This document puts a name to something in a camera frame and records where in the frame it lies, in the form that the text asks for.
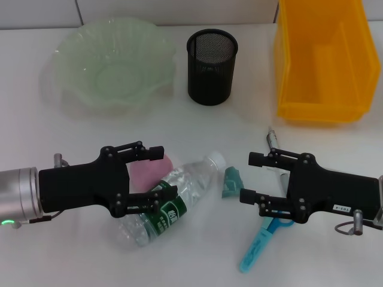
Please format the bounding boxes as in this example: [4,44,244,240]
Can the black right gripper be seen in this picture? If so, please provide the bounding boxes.
[239,149,382,224]

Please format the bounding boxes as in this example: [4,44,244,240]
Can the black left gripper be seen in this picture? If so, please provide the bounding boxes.
[38,141,179,218]

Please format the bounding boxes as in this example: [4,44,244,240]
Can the pink peach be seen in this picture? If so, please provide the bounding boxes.
[127,154,174,192]

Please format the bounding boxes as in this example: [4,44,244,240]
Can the clear green-label water bottle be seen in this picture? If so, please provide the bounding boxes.
[118,151,227,248]

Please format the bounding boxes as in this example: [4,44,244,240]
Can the blue sheathed scissors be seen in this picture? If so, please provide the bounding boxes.
[239,209,296,273]

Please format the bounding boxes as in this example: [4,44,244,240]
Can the silver ballpoint pen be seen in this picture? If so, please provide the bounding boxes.
[267,126,291,192]

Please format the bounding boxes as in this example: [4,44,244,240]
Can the green glass fruit plate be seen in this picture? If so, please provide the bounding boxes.
[40,17,177,113]

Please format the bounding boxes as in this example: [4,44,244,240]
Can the black mesh pen holder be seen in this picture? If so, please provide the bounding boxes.
[186,28,239,106]

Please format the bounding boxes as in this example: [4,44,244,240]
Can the yellow plastic bin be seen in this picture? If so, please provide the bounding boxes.
[275,0,381,125]

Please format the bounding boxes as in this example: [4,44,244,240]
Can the left gripper cable with plug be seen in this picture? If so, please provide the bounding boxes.
[11,153,70,228]

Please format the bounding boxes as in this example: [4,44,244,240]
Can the gripper cable with plug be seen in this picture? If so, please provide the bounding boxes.
[334,209,383,237]
[11,153,70,228]

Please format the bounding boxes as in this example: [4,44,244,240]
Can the right gripper cable with plug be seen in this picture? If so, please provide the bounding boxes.
[334,209,383,237]

